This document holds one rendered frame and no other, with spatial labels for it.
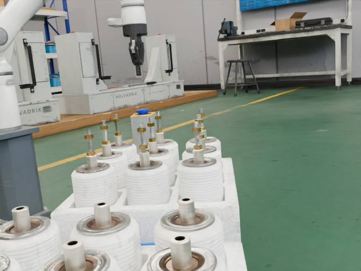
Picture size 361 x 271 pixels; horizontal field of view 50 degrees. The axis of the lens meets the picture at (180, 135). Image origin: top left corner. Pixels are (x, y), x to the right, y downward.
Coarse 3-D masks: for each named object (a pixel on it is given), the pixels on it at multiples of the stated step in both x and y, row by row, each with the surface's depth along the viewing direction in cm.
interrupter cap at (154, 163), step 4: (152, 160) 88; (156, 160) 87; (132, 164) 86; (136, 164) 86; (152, 164) 86; (156, 164) 84; (160, 164) 83; (128, 168) 83; (132, 168) 82; (136, 168) 82; (140, 168) 81; (144, 168) 81; (148, 168) 81; (152, 168) 82
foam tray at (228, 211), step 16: (224, 160) 112; (176, 176) 102; (224, 176) 96; (176, 192) 87; (224, 192) 89; (64, 208) 83; (80, 208) 82; (112, 208) 81; (128, 208) 80; (144, 208) 79; (160, 208) 79; (176, 208) 78; (208, 208) 77; (224, 208) 77; (64, 224) 81; (144, 224) 79; (224, 224) 78; (64, 240) 82; (144, 240) 80; (224, 240) 78; (240, 240) 78
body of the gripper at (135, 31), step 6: (132, 24) 115; (138, 24) 116; (144, 24) 117; (126, 30) 116; (132, 30) 116; (138, 30) 116; (144, 30) 117; (126, 36) 117; (132, 36) 116; (138, 36) 117; (138, 42) 118; (138, 48) 117
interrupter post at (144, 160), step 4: (140, 152) 85; (148, 152) 84; (140, 156) 84; (144, 156) 83; (148, 156) 84; (140, 160) 84; (144, 160) 84; (148, 160) 84; (140, 164) 84; (144, 164) 84; (148, 164) 84
